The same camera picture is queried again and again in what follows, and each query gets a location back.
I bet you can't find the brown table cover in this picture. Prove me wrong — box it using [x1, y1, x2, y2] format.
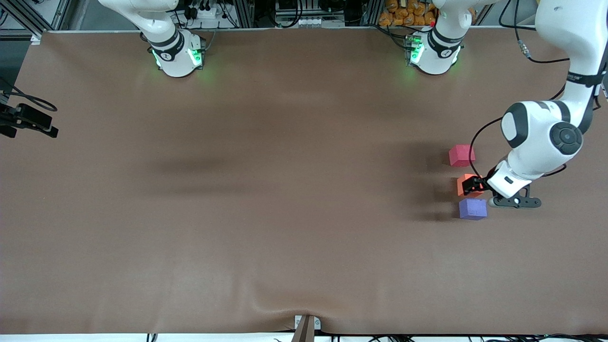
[0, 26, 608, 335]

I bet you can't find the purple foam block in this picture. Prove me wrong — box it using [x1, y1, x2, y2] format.
[458, 198, 488, 221]

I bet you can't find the aluminium frame post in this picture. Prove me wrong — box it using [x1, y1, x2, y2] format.
[0, 0, 72, 38]

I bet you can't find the red foam block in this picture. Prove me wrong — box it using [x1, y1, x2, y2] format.
[448, 144, 476, 167]

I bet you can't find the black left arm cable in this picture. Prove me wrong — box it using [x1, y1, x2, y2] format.
[468, 0, 571, 185]

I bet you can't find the metal table clamp bracket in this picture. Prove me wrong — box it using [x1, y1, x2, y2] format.
[294, 314, 322, 342]

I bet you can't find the orange packets pile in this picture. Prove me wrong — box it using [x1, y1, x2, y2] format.
[379, 0, 437, 27]

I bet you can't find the orange foam block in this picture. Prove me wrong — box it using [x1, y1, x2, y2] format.
[457, 174, 486, 197]

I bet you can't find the white power strip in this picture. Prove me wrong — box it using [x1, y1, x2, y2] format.
[188, 4, 220, 19]

